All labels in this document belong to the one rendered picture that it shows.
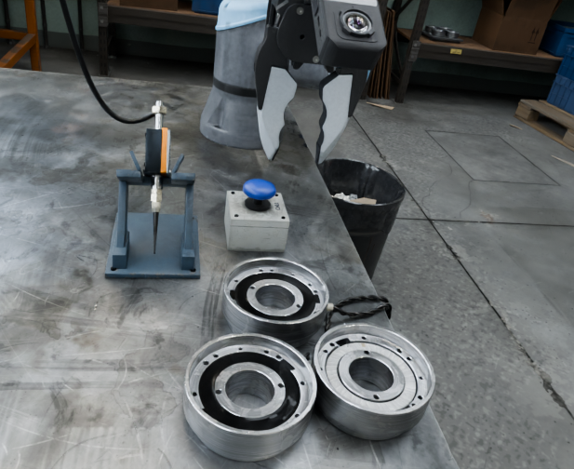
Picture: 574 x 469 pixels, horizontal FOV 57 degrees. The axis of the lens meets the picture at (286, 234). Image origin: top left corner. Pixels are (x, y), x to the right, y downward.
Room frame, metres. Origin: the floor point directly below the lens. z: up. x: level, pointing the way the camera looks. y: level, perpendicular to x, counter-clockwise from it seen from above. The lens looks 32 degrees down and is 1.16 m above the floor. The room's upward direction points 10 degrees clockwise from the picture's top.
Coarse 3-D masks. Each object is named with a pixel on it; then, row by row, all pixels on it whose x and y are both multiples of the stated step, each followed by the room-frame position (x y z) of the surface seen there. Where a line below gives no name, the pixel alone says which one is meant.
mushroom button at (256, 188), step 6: (252, 180) 0.58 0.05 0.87; (258, 180) 0.58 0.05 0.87; (264, 180) 0.59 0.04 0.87; (246, 186) 0.56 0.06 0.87; (252, 186) 0.56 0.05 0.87; (258, 186) 0.56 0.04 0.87; (264, 186) 0.57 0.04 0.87; (270, 186) 0.57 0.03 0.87; (246, 192) 0.56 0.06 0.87; (252, 192) 0.55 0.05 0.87; (258, 192) 0.55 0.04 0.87; (264, 192) 0.56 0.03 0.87; (270, 192) 0.56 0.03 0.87; (258, 198) 0.55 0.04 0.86; (264, 198) 0.55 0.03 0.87; (270, 198) 0.56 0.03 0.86; (258, 204) 0.57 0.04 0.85
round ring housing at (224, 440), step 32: (224, 352) 0.33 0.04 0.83; (256, 352) 0.34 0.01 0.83; (288, 352) 0.34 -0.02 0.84; (192, 384) 0.29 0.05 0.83; (224, 384) 0.30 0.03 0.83; (256, 384) 0.32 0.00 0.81; (192, 416) 0.26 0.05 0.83; (256, 416) 0.27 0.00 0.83; (224, 448) 0.25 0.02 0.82; (256, 448) 0.25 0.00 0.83
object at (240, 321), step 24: (240, 264) 0.45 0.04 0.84; (264, 264) 0.47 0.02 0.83; (288, 264) 0.47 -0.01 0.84; (264, 288) 0.44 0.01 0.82; (288, 288) 0.44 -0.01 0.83; (312, 288) 0.44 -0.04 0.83; (240, 312) 0.38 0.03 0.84; (264, 312) 0.39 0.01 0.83; (288, 312) 0.40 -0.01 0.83; (288, 336) 0.37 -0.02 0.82
